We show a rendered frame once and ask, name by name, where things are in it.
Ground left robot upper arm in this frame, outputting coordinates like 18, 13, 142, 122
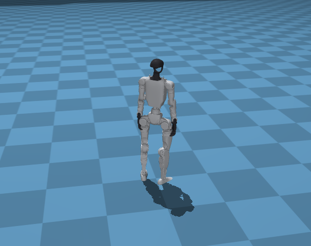
139, 76, 147, 100

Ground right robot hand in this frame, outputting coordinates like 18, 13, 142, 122
170, 118, 177, 136

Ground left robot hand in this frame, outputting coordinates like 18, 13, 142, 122
137, 113, 143, 130

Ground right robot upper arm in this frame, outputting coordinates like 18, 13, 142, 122
164, 80, 175, 106

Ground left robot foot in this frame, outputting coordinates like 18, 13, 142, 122
141, 170, 147, 181

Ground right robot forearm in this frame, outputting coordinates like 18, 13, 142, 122
169, 100, 178, 122

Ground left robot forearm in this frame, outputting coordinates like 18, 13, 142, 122
137, 98, 144, 116

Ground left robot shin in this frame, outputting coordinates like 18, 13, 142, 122
141, 144, 147, 175

